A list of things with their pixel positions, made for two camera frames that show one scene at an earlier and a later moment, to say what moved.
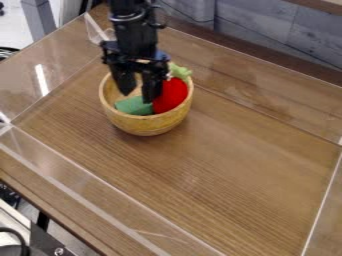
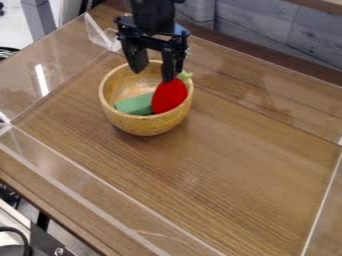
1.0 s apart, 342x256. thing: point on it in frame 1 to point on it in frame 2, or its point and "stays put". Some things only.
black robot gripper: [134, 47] to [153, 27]
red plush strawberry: [174, 90] stays put
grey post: [39, 18] stays put
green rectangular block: [135, 106] stays put
